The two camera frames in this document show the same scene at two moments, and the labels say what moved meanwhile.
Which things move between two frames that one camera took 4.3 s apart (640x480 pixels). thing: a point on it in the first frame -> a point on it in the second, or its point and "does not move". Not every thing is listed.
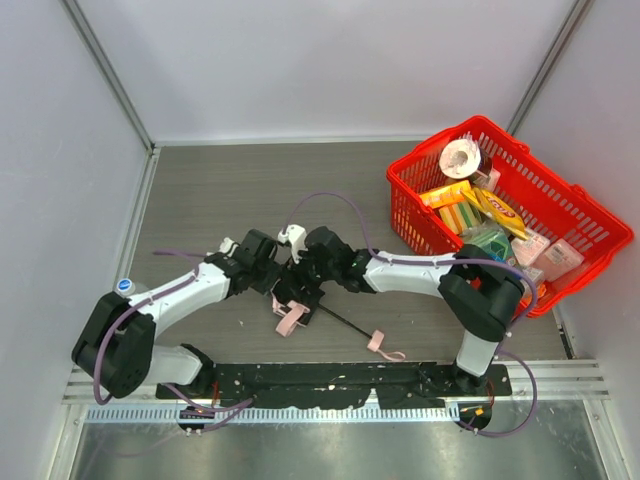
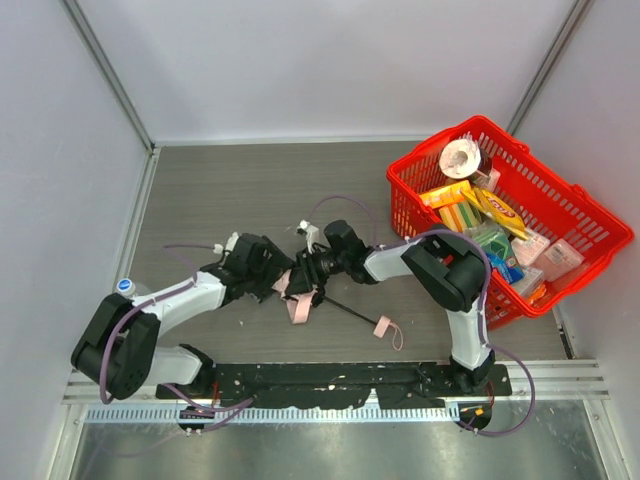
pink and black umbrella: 292,315 -> 301,302
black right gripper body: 308,279 does not move
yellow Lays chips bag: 499,210 does not move
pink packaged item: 528,250 does not move
